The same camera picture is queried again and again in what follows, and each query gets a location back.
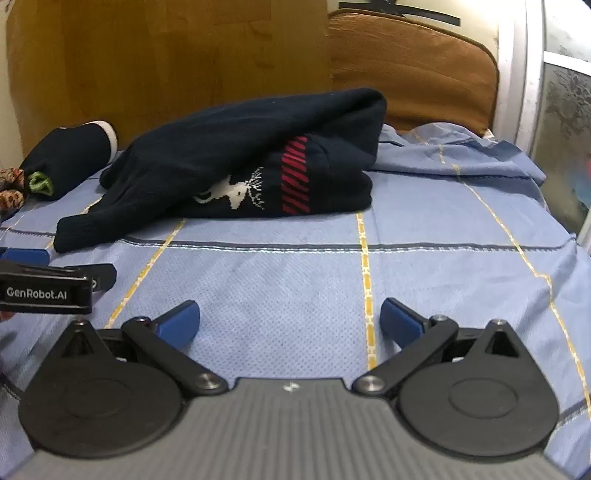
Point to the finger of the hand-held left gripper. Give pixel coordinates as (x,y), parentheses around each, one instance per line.
(99,275)
(25,255)

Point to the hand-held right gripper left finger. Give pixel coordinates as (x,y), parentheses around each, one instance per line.
(181,323)

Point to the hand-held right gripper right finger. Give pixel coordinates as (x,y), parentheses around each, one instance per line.
(400,322)

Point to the navy reindeer patterned sock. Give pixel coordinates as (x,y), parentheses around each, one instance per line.
(240,161)

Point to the floral patterned cloth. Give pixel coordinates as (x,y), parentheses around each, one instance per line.
(10,191)

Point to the green cloth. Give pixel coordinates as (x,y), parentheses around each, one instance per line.
(41,183)

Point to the folded navy garment white trim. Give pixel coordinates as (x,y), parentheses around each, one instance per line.
(69,154)

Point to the blue checked bed sheet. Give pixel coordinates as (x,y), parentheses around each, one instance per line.
(286,277)

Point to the wooden headboard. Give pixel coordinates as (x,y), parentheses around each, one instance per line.
(161,60)

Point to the brown cushion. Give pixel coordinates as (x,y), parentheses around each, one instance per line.
(415,69)

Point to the white window frame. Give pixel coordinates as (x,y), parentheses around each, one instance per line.
(531,92)

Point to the black wall decal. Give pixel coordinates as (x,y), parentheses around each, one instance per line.
(406,10)

